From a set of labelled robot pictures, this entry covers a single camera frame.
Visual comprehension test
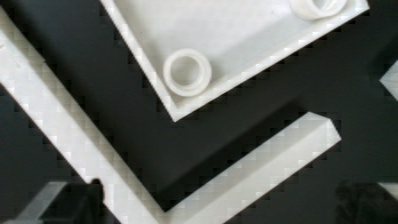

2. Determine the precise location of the white square tabletop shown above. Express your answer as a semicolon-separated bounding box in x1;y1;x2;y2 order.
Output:
100;0;370;119

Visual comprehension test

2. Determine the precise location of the white table leg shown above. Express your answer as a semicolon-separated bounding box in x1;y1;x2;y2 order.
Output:
381;61;398;100

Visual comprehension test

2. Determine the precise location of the white U-shaped fence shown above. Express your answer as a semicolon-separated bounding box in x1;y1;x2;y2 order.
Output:
0;7;342;224

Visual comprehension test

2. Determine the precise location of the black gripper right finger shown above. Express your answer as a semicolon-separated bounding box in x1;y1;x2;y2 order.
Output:
334;182;398;224

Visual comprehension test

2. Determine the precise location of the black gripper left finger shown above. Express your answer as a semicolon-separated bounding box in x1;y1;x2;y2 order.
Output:
13;179;105;224

